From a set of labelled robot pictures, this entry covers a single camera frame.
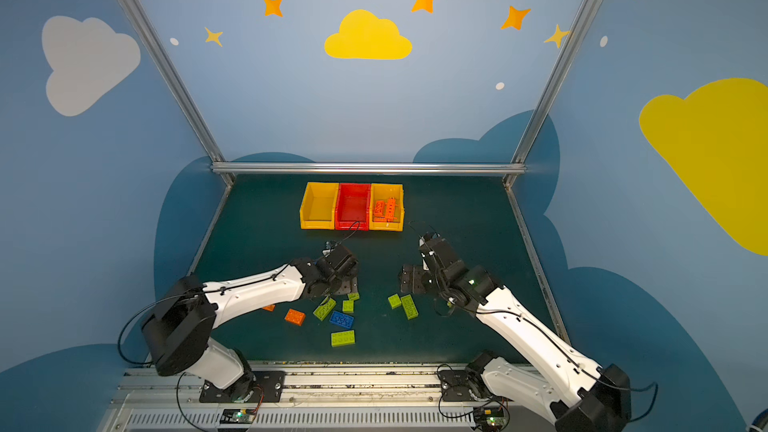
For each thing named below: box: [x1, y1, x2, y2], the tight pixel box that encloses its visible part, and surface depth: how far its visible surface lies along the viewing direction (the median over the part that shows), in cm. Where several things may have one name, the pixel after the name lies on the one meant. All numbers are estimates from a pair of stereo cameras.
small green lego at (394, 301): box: [388, 293, 402, 310], surface depth 90 cm
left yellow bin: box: [299, 182, 340, 230], surface depth 110 cm
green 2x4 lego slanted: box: [313, 296, 337, 321], surface depth 88 cm
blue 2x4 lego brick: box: [329, 311, 355, 329], surface depth 86 cm
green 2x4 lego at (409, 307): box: [401, 294, 419, 320], surface depth 88 cm
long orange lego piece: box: [384, 196, 398, 223], surface depth 112 cm
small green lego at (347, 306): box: [342, 300, 354, 313], surface depth 88 cm
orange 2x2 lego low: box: [284, 308, 306, 326], surface depth 86 cm
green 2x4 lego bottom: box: [331, 330, 355, 347], surface depth 82 cm
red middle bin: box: [335, 183, 371, 231], surface depth 113 cm
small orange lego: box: [373, 200, 387, 222], surface depth 111 cm
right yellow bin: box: [369, 183, 405, 232], surface depth 109 cm
